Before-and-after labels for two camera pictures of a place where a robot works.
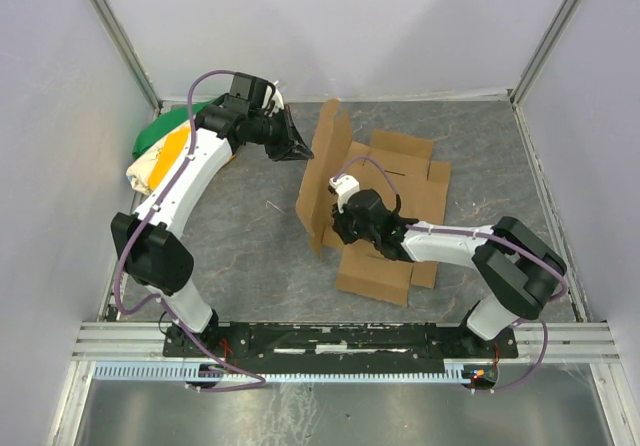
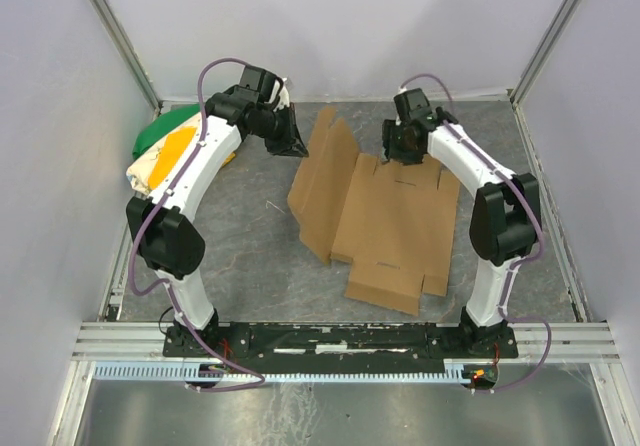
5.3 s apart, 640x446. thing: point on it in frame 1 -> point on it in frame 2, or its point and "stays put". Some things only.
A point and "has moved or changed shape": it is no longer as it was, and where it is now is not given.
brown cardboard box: [399, 166] has moved or changed shape
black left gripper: [279, 133] stays put
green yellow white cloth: [156, 144] stays put
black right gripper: [347, 226] -> [405, 149]
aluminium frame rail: [101, 344] stays put
